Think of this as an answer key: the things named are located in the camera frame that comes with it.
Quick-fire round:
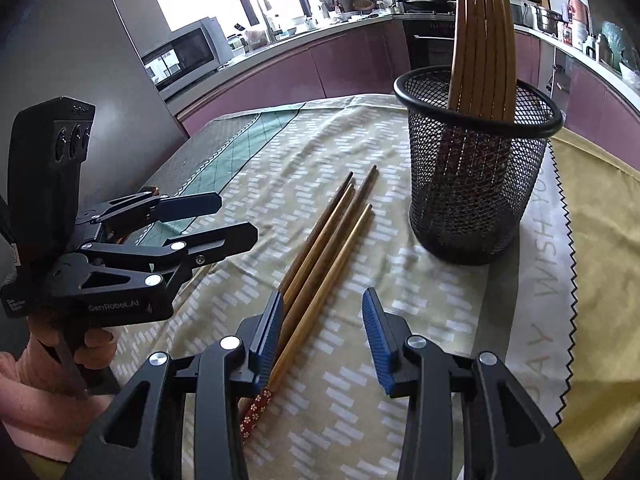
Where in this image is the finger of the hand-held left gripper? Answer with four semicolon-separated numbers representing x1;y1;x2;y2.
80;223;259;291
77;191;222;241

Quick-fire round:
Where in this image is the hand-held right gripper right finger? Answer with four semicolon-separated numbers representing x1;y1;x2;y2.
362;287;583;480

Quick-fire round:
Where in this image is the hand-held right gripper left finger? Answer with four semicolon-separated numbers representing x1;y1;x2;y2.
62;289;286;480

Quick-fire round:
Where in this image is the black mesh holder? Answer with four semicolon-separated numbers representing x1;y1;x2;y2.
393;66;563;266

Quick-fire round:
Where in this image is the person's left hand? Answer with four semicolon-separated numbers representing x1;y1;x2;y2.
29;310;121;390

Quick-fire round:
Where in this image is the patchwork patterned tablecloth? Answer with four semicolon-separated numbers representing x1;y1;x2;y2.
107;92;640;480

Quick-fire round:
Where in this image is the white microwave oven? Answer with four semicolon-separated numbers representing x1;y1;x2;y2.
141;16;235;106

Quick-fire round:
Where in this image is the grey refrigerator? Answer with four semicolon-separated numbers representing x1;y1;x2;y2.
0;0;191;281

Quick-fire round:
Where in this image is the pink kitchen base cabinet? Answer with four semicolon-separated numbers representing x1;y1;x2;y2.
515;30;640;161
175;17;413;136

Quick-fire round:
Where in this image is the steel kitchen faucet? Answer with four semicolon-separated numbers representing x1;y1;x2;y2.
256;0;276;43

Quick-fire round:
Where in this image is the black built-in oven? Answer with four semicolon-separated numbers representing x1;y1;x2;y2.
401;15;458;73

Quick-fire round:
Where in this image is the black lidded wok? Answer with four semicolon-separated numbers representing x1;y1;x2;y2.
400;0;451;13

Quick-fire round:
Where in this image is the stainless steel steamer pot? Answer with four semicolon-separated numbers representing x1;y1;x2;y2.
532;5;563;36

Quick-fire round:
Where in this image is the pink thermos kettle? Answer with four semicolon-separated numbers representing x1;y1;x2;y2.
567;0;593;38

